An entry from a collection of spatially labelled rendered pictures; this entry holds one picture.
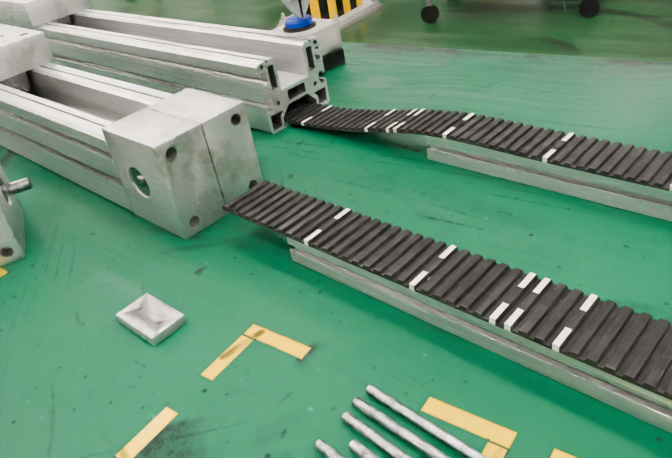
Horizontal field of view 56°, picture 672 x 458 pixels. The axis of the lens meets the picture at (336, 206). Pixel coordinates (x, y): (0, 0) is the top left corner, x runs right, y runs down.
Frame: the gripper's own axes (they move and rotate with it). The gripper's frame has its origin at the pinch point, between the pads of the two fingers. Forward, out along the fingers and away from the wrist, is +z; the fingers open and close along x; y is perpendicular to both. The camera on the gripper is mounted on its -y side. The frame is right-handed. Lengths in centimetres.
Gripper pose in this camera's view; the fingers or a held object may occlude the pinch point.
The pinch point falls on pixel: (295, 7)
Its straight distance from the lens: 91.4
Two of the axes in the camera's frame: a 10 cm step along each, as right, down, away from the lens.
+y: 7.3, 2.5, -6.4
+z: 1.6, 8.4, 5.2
